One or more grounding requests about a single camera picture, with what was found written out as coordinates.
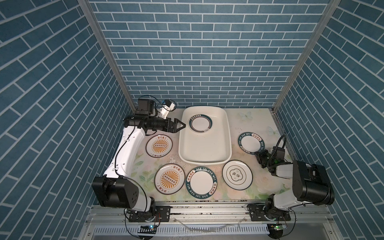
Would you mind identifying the green rimmed plate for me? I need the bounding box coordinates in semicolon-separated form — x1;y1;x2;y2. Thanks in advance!
189;114;213;133
238;132;265;155
186;166;218;200

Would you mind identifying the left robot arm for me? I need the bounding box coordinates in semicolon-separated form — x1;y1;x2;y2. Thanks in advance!
92;95;186;222

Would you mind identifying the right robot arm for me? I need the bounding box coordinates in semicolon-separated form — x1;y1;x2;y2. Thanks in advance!
247;147;335;221

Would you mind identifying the white plastic bin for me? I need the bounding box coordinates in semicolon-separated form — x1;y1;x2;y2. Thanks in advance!
179;106;232;166

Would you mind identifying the orange sunburst plate rear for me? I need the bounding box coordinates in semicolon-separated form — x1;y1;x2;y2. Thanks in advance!
146;135;173;158

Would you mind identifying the orange sunburst plate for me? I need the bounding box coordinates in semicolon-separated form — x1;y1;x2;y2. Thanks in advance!
146;135;173;158
154;164;186;195

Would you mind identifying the white plate clover motif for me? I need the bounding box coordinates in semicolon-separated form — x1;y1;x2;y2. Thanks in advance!
222;160;253;191

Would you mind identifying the orange sunburst plate front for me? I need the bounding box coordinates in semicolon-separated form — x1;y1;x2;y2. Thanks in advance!
154;164;186;195

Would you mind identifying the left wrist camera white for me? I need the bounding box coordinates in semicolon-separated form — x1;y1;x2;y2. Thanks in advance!
159;100;177;119

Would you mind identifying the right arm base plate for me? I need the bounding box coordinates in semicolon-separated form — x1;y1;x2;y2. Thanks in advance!
247;204;291;222

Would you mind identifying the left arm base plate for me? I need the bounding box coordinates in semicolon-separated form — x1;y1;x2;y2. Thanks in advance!
128;206;171;223

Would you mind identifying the aluminium mounting rail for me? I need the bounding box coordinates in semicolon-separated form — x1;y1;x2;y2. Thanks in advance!
85;202;335;226

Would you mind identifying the white ribbed cable duct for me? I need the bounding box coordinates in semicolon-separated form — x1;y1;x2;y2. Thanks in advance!
93;224;270;237

